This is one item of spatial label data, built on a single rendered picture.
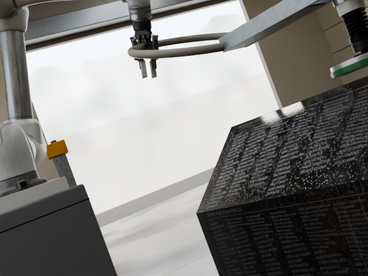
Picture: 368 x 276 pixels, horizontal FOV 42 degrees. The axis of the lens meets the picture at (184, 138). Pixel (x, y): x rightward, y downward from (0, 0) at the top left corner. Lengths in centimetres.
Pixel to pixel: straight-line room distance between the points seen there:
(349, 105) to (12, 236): 118
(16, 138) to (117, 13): 658
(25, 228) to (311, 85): 866
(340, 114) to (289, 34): 893
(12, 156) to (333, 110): 120
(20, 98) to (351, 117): 143
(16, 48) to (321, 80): 851
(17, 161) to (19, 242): 31
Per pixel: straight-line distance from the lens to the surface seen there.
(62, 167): 290
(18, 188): 187
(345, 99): 114
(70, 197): 177
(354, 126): 106
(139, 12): 194
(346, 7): 138
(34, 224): 176
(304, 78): 994
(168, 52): 162
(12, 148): 189
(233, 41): 161
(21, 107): 211
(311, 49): 1024
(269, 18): 149
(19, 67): 214
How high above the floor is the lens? 80
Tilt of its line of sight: 1 degrees up
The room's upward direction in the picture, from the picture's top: 20 degrees counter-clockwise
